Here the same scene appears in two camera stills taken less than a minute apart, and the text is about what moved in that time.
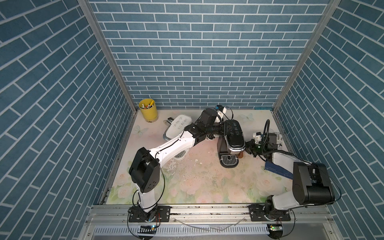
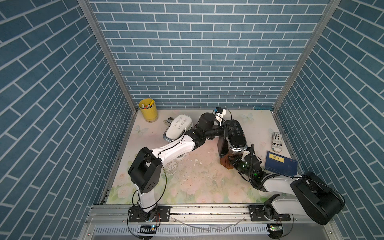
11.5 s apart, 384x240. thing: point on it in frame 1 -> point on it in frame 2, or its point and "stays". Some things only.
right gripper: x=248 y=147 -> x=236 y=161
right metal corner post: x=332 y=5 stays
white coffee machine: x=174 y=126 stays
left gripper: x=221 y=129 stays
